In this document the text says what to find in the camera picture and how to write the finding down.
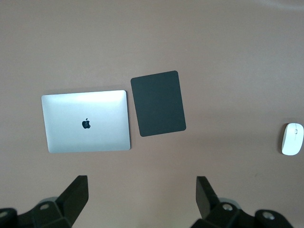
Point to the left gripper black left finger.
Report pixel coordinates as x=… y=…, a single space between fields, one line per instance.
x=69 y=204

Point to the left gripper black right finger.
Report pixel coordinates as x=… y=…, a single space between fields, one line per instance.
x=206 y=202

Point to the white computer mouse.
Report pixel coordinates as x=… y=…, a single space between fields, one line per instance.
x=293 y=142

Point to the black mouse pad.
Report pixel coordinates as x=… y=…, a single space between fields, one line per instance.
x=158 y=104

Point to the silver closed laptop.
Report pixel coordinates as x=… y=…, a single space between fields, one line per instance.
x=71 y=118

